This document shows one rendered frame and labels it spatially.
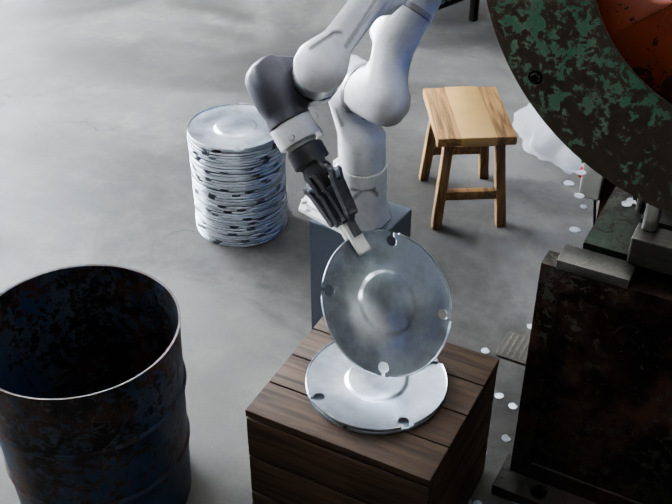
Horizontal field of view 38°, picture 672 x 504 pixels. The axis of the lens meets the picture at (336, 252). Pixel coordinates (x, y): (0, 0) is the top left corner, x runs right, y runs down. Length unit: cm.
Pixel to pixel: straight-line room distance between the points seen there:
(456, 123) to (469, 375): 114
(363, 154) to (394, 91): 19
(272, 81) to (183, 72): 227
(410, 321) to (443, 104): 133
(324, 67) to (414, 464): 75
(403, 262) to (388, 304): 10
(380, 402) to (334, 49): 70
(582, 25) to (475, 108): 166
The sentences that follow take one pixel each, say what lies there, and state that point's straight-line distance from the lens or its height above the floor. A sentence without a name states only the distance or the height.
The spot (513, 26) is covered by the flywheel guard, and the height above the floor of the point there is 117.
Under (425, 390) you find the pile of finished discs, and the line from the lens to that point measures 200.
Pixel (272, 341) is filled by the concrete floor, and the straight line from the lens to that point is 266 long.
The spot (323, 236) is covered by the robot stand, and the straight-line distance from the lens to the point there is 231.
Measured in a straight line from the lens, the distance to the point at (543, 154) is 339.
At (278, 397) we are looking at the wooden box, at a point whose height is 35.
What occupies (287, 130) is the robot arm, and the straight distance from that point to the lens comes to 185.
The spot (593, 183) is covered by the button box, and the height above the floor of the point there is 54.
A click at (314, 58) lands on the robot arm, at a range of 180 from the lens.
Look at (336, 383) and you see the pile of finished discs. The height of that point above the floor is 36.
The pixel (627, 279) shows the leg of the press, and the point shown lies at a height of 64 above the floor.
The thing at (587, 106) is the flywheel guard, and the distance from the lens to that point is 151.
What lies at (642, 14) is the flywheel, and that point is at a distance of 152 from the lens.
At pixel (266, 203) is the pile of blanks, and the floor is 14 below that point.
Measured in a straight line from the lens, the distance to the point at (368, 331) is 185.
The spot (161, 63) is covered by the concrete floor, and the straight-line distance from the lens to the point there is 422.
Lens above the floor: 174
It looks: 36 degrees down
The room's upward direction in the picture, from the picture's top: straight up
